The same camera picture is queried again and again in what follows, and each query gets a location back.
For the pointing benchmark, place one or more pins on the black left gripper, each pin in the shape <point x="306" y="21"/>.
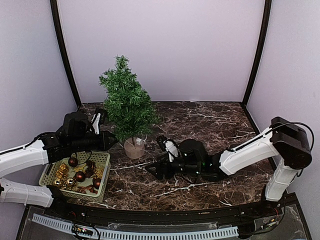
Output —
<point x="104" y="145"/>

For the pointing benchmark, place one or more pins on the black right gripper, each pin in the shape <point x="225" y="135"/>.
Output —
<point x="159" y="165"/>

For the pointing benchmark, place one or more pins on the small green christmas tree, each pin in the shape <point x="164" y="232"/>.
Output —
<point x="128" y="106"/>

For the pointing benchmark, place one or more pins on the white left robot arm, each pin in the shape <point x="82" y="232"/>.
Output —
<point x="77" y="134"/>

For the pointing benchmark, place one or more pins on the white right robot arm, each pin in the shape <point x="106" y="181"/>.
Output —
<point x="284" y="139"/>

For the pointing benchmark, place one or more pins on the small white tag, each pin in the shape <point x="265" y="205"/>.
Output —
<point x="138" y="141"/>

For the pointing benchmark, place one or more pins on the brown pine cone ornament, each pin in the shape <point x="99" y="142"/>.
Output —
<point x="90" y="168"/>

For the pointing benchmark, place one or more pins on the green plastic basket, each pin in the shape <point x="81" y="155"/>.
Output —
<point x="84" y="190"/>

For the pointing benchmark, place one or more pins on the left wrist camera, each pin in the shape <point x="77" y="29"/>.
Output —
<point x="98" y="119"/>

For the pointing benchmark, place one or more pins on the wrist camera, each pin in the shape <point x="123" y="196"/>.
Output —
<point x="169" y="146"/>
<point x="98" y="119"/>

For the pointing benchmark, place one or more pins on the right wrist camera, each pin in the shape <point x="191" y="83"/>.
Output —
<point x="169" y="146"/>

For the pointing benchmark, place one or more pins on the black front table rail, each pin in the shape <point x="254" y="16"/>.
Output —
<point x="239" y="214"/>

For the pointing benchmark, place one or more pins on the left black frame post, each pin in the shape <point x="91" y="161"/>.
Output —
<point x="63" y="51"/>

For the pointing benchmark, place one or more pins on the black frame post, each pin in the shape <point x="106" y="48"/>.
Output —
<point x="258" y="52"/>
<point x="63" y="51"/>

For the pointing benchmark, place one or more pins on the right black frame post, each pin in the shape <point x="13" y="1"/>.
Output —
<point x="258" y="52"/>

